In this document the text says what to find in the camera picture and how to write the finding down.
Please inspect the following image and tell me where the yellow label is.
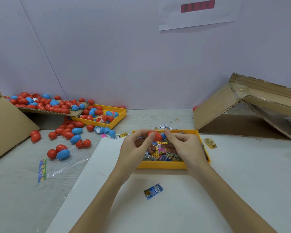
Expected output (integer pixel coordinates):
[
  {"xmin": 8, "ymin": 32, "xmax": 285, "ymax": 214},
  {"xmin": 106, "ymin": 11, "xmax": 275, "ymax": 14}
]
[{"xmin": 204, "ymin": 138, "xmax": 217, "ymax": 150}]

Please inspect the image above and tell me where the pile of plastic eggs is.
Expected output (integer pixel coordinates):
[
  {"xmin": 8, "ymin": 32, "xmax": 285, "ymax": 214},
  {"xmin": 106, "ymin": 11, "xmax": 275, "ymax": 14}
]
[{"xmin": 5, "ymin": 92, "xmax": 124, "ymax": 161}]

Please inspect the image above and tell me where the white paper sign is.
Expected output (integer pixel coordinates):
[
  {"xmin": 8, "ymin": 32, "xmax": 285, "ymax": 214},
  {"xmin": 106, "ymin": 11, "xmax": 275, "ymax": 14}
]
[{"xmin": 158, "ymin": 0, "xmax": 244, "ymax": 31}]

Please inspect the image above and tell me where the tall brown cardboard box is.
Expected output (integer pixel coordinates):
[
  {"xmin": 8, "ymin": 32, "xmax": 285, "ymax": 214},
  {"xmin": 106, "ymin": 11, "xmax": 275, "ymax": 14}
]
[{"xmin": 0, "ymin": 83, "xmax": 40, "ymax": 163}]

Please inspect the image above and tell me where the blue packet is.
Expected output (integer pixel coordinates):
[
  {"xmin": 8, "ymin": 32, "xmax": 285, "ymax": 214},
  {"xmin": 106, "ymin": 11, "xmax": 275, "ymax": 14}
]
[{"xmin": 144, "ymin": 183, "xmax": 164, "ymax": 200}]

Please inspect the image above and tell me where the clear bag with coloured label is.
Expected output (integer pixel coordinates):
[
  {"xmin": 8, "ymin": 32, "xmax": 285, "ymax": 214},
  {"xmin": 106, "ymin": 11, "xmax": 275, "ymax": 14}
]
[{"xmin": 37, "ymin": 150, "xmax": 92, "ymax": 183}]

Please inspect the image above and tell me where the person's left forearm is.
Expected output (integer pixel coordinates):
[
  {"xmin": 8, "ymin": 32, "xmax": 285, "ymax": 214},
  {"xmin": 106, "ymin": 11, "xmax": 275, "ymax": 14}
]
[{"xmin": 70, "ymin": 170, "xmax": 133, "ymax": 233}]

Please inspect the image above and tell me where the torn flattened cardboard box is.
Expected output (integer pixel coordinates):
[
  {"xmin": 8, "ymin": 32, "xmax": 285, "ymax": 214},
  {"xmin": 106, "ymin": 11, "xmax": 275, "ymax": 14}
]
[{"xmin": 193, "ymin": 72, "xmax": 291, "ymax": 141}]

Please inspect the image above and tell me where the person's right hand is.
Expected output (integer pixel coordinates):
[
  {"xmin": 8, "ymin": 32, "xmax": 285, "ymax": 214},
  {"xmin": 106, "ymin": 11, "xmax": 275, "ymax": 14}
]
[{"xmin": 163, "ymin": 128, "xmax": 211, "ymax": 179}]

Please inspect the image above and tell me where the yellow plastic tray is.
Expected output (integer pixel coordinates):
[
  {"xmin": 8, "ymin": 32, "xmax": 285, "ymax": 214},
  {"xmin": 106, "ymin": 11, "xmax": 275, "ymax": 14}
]
[{"xmin": 132, "ymin": 129, "xmax": 211, "ymax": 170}]

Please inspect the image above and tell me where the brown cardboard sheet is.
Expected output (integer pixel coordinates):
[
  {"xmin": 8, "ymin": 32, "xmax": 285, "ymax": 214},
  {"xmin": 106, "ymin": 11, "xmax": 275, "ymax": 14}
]
[{"xmin": 17, "ymin": 106, "xmax": 88, "ymax": 117}]

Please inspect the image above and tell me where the person's left hand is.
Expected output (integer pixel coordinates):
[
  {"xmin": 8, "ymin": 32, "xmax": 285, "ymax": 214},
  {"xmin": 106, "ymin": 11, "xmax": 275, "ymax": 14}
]
[{"xmin": 114, "ymin": 129, "xmax": 157, "ymax": 182}]

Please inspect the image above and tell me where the single red plastic egg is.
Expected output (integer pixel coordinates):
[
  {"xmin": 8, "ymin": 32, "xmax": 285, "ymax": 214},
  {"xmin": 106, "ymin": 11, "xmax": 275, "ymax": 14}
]
[{"xmin": 147, "ymin": 131, "xmax": 164, "ymax": 143}]

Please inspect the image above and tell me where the yellow tray under eggs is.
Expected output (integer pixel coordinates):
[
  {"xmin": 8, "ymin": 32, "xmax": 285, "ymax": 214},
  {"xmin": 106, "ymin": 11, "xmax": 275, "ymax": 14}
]
[{"xmin": 70, "ymin": 104, "xmax": 128, "ymax": 129}]

